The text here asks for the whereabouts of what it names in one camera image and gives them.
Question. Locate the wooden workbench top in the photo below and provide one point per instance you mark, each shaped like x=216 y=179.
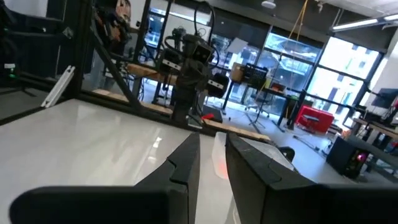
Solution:
x=149 y=73

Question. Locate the silver aluminium extrusion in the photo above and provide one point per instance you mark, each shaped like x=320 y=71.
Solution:
x=57 y=88

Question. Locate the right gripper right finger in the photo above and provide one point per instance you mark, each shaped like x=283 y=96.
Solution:
x=280 y=193

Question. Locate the red cabinet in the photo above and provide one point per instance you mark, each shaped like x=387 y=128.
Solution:
x=314 y=119

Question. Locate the brown cardboard box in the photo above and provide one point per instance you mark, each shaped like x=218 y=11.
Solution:
x=237 y=72

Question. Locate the black side table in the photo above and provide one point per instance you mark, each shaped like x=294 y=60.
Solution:
x=281 y=95

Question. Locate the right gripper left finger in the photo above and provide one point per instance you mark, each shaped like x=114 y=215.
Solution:
x=155 y=199

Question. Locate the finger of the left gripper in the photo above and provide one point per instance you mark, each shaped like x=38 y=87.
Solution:
x=170 y=62
x=217 y=85

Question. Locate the long ceiling light strip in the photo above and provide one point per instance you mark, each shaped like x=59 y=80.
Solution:
x=354 y=24

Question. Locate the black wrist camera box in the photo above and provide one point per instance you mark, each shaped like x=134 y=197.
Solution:
x=202 y=51

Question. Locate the black aluminium table frame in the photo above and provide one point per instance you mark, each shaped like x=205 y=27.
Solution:
x=81 y=62

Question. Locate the black computer monitor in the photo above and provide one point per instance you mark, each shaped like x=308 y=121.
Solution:
x=385 y=98

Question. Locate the black computer tower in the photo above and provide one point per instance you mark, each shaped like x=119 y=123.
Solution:
x=345 y=157

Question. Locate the large glass window wall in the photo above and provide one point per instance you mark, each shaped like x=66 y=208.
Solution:
x=348 y=59

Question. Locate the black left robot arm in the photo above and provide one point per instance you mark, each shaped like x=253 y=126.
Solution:
x=182 y=105

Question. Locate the black plastic crate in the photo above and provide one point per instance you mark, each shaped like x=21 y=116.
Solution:
x=255 y=76

